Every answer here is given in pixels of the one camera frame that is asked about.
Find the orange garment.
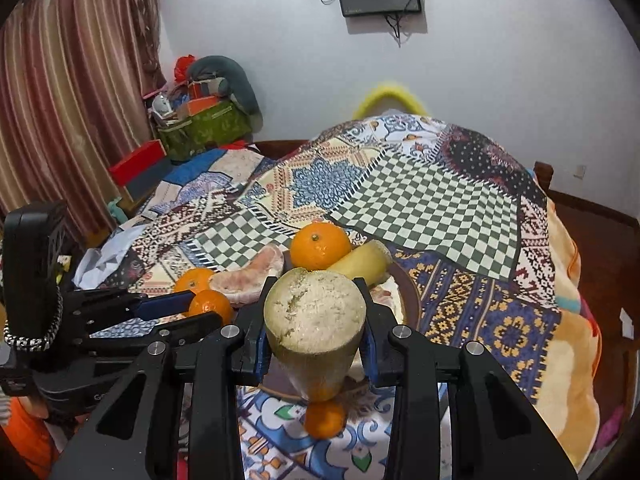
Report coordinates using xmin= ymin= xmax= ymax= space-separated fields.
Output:
xmin=0 ymin=395 xmax=56 ymax=480

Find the white cloth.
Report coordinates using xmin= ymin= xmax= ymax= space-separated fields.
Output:
xmin=75 ymin=232 xmax=133 ymax=288

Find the small tangerine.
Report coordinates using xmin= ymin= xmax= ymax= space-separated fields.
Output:
xmin=188 ymin=290 xmax=235 ymax=326
xmin=304 ymin=399 xmax=347 ymax=440

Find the patchwork blanket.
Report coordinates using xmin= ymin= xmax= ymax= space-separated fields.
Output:
xmin=75 ymin=112 xmax=566 ymax=480

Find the greenish banana piece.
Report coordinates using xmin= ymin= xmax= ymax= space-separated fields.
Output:
xmin=327 ymin=240 xmax=394 ymax=286

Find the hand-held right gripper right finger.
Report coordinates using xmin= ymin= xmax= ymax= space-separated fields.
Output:
xmin=352 ymin=277 xmax=581 ymax=480

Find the large peeled pomelo piece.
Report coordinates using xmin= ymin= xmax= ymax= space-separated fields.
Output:
xmin=209 ymin=243 xmax=286 ymax=308

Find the yellow foam tube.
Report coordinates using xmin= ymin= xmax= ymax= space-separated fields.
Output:
xmin=352 ymin=80 xmax=431 ymax=118

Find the grey box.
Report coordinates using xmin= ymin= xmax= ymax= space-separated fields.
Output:
xmin=125 ymin=157 xmax=173 ymax=201

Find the medium orange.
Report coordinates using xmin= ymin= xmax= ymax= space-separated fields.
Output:
xmin=173 ymin=267 xmax=217 ymax=295

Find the dark purple plate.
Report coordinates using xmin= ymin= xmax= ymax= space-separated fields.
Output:
xmin=282 ymin=250 xmax=423 ymax=336

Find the striped red curtain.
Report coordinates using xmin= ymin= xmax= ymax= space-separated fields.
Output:
xmin=0 ymin=0 xmax=166 ymax=241

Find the red plastic bag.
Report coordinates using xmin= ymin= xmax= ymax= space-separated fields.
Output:
xmin=174 ymin=54 xmax=197 ymax=83

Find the orange box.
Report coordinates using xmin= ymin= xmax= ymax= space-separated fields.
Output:
xmin=180 ymin=97 xmax=221 ymax=116

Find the large orange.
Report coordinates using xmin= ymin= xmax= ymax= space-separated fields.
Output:
xmin=290 ymin=221 xmax=353 ymax=272

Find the green storage bag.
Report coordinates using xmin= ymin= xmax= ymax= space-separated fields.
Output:
xmin=157 ymin=102 xmax=253 ymax=161

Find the red box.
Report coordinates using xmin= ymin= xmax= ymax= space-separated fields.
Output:
xmin=109 ymin=140 xmax=167 ymax=186

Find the grey pillow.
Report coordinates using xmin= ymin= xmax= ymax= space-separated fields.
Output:
xmin=187 ymin=55 xmax=262 ymax=118

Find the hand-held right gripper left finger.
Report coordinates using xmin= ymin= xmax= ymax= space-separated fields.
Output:
xmin=47 ymin=275 xmax=278 ymax=480

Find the pink slipper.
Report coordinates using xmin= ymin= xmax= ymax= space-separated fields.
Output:
xmin=597 ymin=405 xmax=626 ymax=448

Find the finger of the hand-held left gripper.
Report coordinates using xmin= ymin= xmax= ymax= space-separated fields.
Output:
xmin=64 ymin=289 xmax=195 ymax=332
xmin=82 ymin=311 xmax=224 ymax=357

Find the silver chain bracelet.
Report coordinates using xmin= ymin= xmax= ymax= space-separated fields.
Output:
xmin=4 ymin=327 xmax=63 ymax=352

